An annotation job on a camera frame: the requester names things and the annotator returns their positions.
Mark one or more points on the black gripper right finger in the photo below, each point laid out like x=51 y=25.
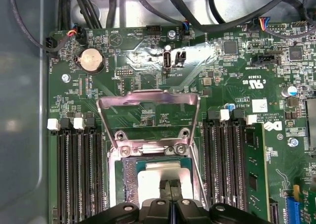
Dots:
x=190 y=214

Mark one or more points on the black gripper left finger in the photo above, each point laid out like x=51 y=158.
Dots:
x=155 y=214

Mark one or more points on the silver CPU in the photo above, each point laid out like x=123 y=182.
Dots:
x=148 y=184

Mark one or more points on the black PC case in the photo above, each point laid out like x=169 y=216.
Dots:
x=22 y=110

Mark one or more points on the green RAM stick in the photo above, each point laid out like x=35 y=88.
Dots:
x=255 y=159

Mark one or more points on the blue expansion slot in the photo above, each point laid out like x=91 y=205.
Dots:
x=292 y=211

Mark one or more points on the CPU socket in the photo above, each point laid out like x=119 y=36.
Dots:
x=129 y=182

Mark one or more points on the green motherboard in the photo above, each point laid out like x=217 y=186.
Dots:
x=106 y=85

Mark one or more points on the silver coin battery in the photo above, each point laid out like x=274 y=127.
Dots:
x=90 y=59

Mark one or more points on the silver USB port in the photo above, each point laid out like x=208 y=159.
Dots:
x=167 y=60

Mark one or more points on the black expansion slot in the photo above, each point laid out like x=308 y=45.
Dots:
x=274 y=214

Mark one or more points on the thin metal locking lever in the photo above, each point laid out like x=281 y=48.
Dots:
x=200 y=178

